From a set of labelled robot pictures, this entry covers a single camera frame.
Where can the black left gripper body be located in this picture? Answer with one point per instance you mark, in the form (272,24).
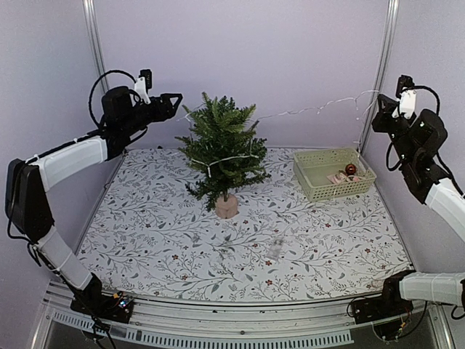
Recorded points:
(134,122)

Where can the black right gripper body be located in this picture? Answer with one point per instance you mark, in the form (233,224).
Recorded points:
(402,143)

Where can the clear wire fairy lights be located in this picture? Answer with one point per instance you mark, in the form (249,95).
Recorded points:
(317,109)

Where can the red bauble ornament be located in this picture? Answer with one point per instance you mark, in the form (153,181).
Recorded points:
(350,169)

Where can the small green christmas tree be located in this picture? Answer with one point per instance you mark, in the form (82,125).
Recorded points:
(223,145)

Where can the pale green perforated basket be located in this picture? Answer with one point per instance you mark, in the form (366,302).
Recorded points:
(332,173)

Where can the clear battery box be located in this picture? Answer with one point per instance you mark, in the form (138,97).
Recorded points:
(274,251)

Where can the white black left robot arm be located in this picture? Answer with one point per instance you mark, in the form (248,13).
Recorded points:
(27,206)

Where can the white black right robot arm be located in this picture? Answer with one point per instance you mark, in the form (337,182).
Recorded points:
(432,186)

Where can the pink bow ornaments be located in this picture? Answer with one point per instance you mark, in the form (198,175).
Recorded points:
(342,177)

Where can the floral white table mat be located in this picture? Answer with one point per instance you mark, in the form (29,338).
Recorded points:
(150,236)

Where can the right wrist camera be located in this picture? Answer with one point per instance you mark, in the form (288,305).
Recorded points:
(406,98)

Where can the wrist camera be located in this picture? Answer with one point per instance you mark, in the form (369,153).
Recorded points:
(406,98)
(143,84)

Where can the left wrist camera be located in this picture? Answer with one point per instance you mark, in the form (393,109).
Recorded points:
(143,84)

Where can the right aluminium frame post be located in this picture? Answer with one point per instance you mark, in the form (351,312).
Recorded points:
(387,42)

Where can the aluminium frame post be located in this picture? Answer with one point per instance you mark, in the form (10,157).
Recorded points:
(96,50)
(387,42)

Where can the left aluminium frame post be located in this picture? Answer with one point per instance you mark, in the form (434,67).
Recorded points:
(96,50)

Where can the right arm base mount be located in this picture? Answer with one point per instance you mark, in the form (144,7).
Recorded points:
(385,309)

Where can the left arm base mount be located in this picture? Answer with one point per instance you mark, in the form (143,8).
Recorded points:
(117,307)

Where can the aluminium front rail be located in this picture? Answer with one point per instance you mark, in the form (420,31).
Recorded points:
(165,323)

